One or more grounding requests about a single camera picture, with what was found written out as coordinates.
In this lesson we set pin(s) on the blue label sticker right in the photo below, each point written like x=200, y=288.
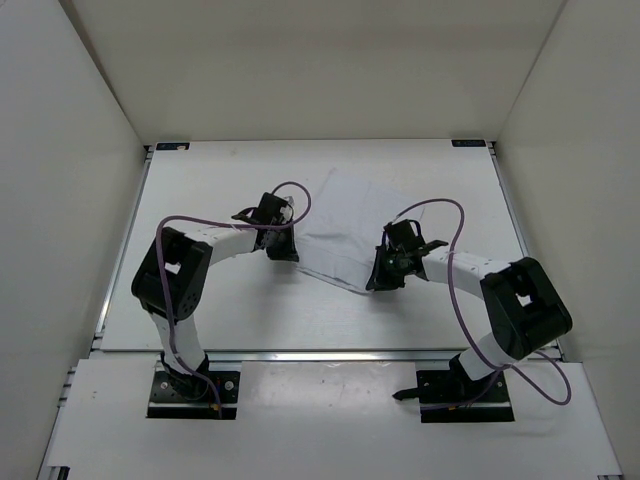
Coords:
x=468, y=143

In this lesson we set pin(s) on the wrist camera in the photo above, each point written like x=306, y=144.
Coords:
x=406, y=237
x=271, y=210

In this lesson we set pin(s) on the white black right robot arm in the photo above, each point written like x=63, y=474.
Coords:
x=524, y=309

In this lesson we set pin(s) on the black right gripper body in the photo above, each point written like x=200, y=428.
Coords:
x=399, y=255

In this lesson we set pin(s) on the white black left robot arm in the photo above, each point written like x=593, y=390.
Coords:
x=170, y=281

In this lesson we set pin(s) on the white fabric skirt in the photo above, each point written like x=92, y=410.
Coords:
x=337, y=240

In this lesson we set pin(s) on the blue label sticker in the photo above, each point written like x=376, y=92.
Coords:
x=468, y=143
x=172, y=146

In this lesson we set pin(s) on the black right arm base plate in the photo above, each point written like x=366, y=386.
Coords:
x=444, y=399

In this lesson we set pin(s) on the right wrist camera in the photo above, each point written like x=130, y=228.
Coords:
x=406, y=237

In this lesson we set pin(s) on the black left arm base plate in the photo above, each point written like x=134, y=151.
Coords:
x=170, y=398

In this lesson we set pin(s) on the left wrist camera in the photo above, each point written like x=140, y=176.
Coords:
x=271, y=210

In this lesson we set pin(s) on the aluminium table edge rail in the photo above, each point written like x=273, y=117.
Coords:
x=333, y=356

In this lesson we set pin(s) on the blue label sticker left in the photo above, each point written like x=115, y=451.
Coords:
x=172, y=146

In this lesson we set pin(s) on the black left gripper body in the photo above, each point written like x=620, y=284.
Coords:
x=285, y=227

